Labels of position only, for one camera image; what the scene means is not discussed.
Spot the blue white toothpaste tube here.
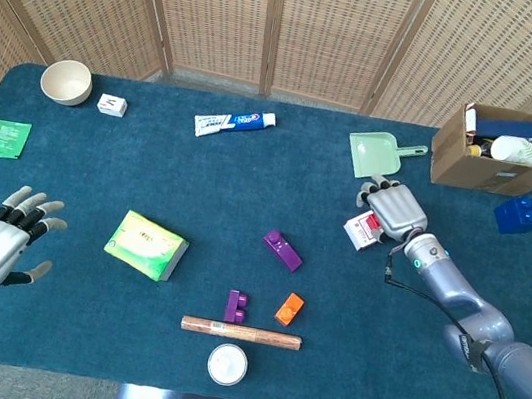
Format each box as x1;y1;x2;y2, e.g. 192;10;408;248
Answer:
191;100;279;150

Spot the pale green dustpan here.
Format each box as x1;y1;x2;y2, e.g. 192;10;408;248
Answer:
342;126;431;190

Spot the green sachet packet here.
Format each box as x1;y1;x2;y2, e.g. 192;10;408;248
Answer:
0;118;34;163

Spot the white card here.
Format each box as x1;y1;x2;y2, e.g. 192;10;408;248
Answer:
461;103;480;135

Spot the green tissue pack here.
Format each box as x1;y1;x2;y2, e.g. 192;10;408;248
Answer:
99;206;194;288

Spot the dark bottle yellow cap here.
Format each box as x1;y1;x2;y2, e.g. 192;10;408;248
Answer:
464;133;497;161

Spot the small white box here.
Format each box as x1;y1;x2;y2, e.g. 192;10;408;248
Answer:
94;92;130;120

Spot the long purple block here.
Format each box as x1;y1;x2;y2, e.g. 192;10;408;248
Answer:
257;228;308;275

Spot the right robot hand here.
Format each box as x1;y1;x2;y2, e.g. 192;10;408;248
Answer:
350;172;435;251

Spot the white and red carton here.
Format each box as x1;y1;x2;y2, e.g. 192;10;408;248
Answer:
339;206;396;256

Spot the stack of paper cups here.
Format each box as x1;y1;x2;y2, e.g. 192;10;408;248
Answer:
488;130;532;168

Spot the small purple lego block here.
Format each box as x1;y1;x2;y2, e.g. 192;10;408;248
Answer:
222;288;251;327

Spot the blue carpet table cover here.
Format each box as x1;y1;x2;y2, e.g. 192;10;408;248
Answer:
0;57;532;399

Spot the orange block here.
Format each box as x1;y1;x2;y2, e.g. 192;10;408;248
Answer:
272;289;307;330

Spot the cardboard box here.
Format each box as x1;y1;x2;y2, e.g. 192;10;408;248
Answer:
424;96;532;201

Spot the blue lego block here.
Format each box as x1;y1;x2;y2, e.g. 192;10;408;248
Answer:
490;189;532;240

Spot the woven folding screen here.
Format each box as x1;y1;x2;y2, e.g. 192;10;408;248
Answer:
0;0;532;329

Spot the beige bowl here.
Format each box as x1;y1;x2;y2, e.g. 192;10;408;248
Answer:
36;55;97;111

